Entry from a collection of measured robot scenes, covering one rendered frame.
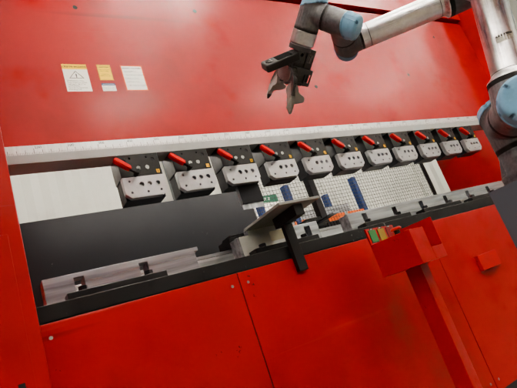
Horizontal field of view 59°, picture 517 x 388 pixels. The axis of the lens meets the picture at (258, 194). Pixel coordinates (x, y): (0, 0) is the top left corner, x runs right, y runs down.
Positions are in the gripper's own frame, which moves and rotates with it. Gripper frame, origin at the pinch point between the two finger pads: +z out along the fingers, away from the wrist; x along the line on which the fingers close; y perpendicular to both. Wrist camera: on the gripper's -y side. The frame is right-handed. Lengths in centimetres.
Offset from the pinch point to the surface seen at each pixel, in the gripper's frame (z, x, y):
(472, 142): 14, 38, 166
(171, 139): 27.0, 30.4, -20.0
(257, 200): 42.7, 13.2, 13.5
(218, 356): 66, -39, -20
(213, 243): 84, 43, 17
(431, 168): 212, 460, 735
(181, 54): 2, 63, -11
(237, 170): 33.3, 20.2, 4.9
